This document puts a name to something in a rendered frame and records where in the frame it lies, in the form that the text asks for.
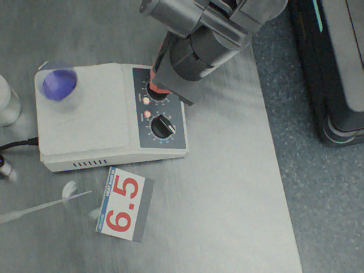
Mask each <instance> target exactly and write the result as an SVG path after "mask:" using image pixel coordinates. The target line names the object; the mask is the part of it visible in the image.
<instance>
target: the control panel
mask: <svg viewBox="0 0 364 273"><path fill-rule="evenodd" d="M150 72H151V69H144V68H132V74H133V86H134V92H135V104H136V116H137V122H138V135H139V141H140V147H141V148H169V149H186V148H187V146H186V140H185V130H184V125H183V115H182V109H181V102H180V100H179V96H177V95H175V94H174V93H170V94H168V95H167V96H166V98H164V99H163V100H161V101H157V100H155V99H153V98H152V97H151V96H150V94H149V93H148V89H147V87H148V83H149V82H150V81H151V74H150ZM144 98H148V99H149V102H148V103H145V102H144ZM146 111H148V112H150V114H151V115H150V117H147V116H146V115H145V112H146ZM160 114H162V115H163V116H164V117H165V118H168V119H169V120H170V121H171V124H172V127H173V128H174V129H175V133H174V134H173V135H171V136H169V137H168V138H158V137H157V136H155V135H154V134H153V130H152V128H151V124H152V121H153V119H155V118H156V117H158V116H159V115H160Z"/></svg>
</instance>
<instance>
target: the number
mask: <svg viewBox="0 0 364 273"><path fill-rule="evenodd" d="M141 180H142V179H141V178H139V177H135V176H133V175H128V174H125V173H123V172H120V171H117V170H116V171H115V175H114V182H113V186H112V190H111V194H110V198H109V204H108V207H107V212H106V215H105V220H104V224H103V229H102V230H103V231H108V232H110V233H114V234H117V235H121V236H123V237H128V238H129V235H130V230H131V223H132V220H133V215H134V211H135V205H136V202H137V197H138V192H139V188H140V183H141Z"/></svg>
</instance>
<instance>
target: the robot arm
mask: <svg viewBox="0 0 364 273"><path fill-rule="evenodd" d="M287 1H288V0H143V1H142V4H141V6H140V9H139V13H141V14H142V15H144V16H145V17H147V18H149V19H150V20H151V21H153V22H155V23H156V24H158V25H160V26H161V27H164V28H165V29H166V30H168V34H167V35H166V38H165V39H164V40H163V41H162V44H161V48H160V50H159V53H158V57H157V59H156V60H155V61H154V63H153V65H152V67H151V72H150V74H151V83H150V89H152V90H153V91H154V92H157V93H174V94H175V95H177V96H179V100H180V102H183V103H185V104H187V105H188V106H189V107H192V106H194V105H195V104H197V103H198V102H199V99H200V96H201V94H202V92H203V89H204V87H205V84H206V82H207V79H208V77H209V73H210V72H212V71H214V70H215V69H217V68H218V67H219V66H220V65H221V64H223V63H225V62H226V61H227V60H229V59H230V58H231V57H233V56H235V55H236V54H237V53H239V52H240V51H241V50H243V49H244V48H245V47H247V46H248V45H249V44H250V42H251V41H252V36H253V34H255V33H256V32H257V31H258V30H259V29H260V28H261V26H262V25H264V23H265V22H266V21H268V20H271V19H273V18H275V17H276V16H278V15H279V14H281V13H282V11H284V10H285V7H286V4H287Z"/></svg>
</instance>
